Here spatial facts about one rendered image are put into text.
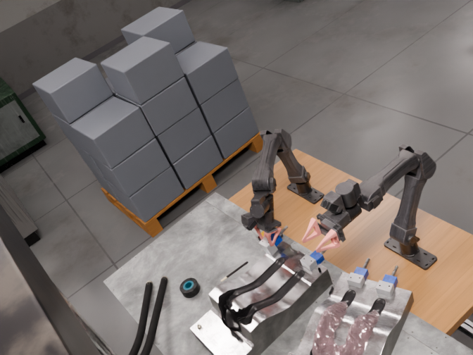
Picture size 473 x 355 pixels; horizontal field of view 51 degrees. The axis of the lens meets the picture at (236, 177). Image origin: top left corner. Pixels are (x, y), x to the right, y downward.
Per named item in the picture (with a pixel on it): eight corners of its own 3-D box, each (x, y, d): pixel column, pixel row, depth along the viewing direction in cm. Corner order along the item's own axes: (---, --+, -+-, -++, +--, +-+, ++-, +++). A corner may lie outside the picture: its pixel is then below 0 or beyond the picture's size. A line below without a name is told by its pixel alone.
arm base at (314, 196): (310, 191, 219) (321, 182, 221) (281, 176, 234) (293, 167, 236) (314, 204, 224) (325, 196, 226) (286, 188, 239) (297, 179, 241)
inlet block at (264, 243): (286, 228, 203) (280, 220, 200) (293, 232, 199) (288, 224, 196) (264, 251, 199) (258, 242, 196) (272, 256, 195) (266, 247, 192)
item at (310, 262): (326, 247, 194) (323, 238, 191) (336, 253, 190) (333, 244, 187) (303, 268, 190) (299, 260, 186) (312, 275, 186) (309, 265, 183)
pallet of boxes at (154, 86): (211, 123, 473) (159, 5, 403) (266, 146, 414) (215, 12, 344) (108, 200, 431) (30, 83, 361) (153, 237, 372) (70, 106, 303)
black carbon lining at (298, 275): (281, 258, 196) (274, 242, 191) (310, 277, 185) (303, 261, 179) (215, 318, 185) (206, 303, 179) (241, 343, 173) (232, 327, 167)
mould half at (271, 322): (286, 253, 207) (277, 232, 199) (332, 283, 188) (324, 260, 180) (195, 337, 190) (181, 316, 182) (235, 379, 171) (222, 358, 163)
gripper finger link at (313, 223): (310, 241, 149) (332, 222, 151) (295, 231, 154) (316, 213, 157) (316, 256, 153) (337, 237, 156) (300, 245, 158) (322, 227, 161)
